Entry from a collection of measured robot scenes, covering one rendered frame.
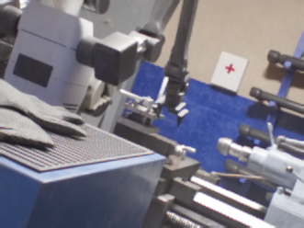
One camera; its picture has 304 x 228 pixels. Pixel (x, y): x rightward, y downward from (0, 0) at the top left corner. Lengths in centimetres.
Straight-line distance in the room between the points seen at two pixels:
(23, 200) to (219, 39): 544
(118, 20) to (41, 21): 458
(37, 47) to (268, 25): 434
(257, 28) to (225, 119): 103
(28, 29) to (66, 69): 18
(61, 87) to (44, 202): 115
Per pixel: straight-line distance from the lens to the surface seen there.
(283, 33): 576
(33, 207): 46
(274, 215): 255
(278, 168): 259
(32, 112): 64
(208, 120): 580
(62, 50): 161
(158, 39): 170
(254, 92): 533
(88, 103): 283
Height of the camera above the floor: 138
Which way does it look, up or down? 5 degrees down
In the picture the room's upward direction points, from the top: 20 degrees clockwise
